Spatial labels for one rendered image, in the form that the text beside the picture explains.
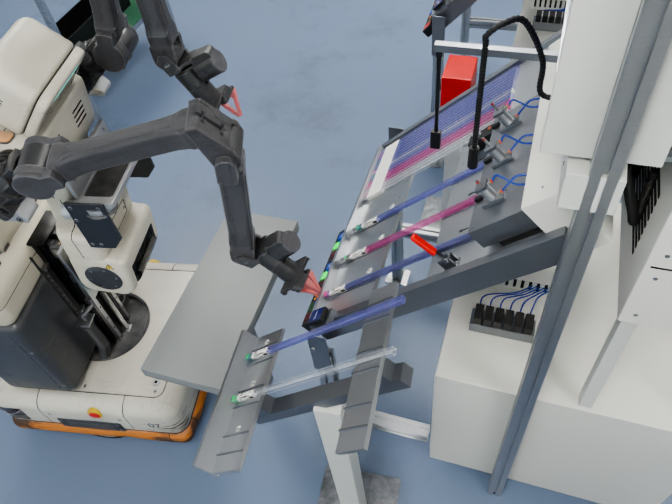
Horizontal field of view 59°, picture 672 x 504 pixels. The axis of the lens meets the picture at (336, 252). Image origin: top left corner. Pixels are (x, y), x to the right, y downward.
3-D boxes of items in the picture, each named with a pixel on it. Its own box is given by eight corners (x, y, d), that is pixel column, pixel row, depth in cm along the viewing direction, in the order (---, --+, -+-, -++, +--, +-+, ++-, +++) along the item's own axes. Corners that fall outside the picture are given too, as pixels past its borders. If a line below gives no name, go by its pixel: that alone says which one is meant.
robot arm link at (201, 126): (215, 82, 105) (210, 126, 100) (249, 131, 116) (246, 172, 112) (14, 140, 118) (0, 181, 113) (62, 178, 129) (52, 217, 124)
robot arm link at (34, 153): (5, 158, 120) (-2, 179, 117) (27, 134, 114) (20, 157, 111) (51, 178, 126) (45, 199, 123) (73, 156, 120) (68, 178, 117)
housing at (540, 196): (568, 257, 104) (519, 208, 99) (585, 89, 133) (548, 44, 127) (612, 243, 98) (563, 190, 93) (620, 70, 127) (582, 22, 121)
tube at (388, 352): (235, 403, 138) (231, 401, 137) (237, 397, 139) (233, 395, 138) (395, 355, 104) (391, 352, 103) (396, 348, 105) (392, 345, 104)
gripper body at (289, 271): (312, 259, 154) (290, 242, 151) (298, 290, 148) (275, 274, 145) (298, 266, 159) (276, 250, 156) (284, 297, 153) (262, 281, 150)
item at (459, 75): (415, 236, 258) (417, 84, 198) (427, 197, 272) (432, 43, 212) (471, 246, 252) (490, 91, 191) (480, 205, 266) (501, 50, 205)
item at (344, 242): (329, 333, 152) (308, 318, 150) (393, 161, 191) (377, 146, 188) (332, 332, 152) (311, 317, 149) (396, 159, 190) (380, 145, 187)
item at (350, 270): (325, 327, 151) (315, 320, 149) (390, 154, 189) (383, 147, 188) (375, 309, 137) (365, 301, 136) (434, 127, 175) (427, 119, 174)
